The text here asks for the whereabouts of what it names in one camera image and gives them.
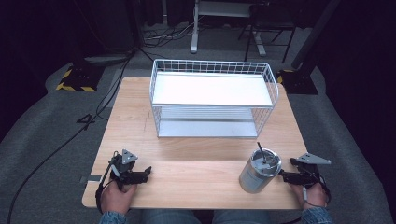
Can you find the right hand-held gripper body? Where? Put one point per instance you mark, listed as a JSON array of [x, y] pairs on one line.
[[308, 172]]

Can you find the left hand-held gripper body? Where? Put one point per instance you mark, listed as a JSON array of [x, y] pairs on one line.
[[124, 174]]

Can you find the silver metal tumbler cup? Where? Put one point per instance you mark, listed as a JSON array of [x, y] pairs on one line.
[[253, 180]]

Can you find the black straw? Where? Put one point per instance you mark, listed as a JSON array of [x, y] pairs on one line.
[[261, 151]]

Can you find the person's right hand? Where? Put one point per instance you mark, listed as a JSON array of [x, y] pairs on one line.
[[313, 197]]

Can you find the person's left hand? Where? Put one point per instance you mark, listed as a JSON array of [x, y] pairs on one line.
[[116, 200]]

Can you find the grey tape strip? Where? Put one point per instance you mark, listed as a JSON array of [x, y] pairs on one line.
[[91, 178]]

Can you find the person's left leg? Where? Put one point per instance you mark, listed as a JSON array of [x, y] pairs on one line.
[[169, 217]]

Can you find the person's leg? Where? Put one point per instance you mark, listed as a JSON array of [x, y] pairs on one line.
[[169, 217], [243, 218]]

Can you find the person's right leg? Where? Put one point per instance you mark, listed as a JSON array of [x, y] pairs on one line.
[[243, 218]]

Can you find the black yellow striped base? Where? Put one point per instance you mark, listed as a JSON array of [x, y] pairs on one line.
[[299, 82], [79, 79]]

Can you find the grey flat stand base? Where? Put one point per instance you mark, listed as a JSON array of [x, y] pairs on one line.
[[106, 59]]

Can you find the black slanted pole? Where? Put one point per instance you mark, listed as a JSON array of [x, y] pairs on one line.
[[314, 34]]

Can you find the black chair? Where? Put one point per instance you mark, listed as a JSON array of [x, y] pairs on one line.
[[271, 23]]

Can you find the white desk frame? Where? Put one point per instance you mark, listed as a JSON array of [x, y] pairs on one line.
[[195, 28]]

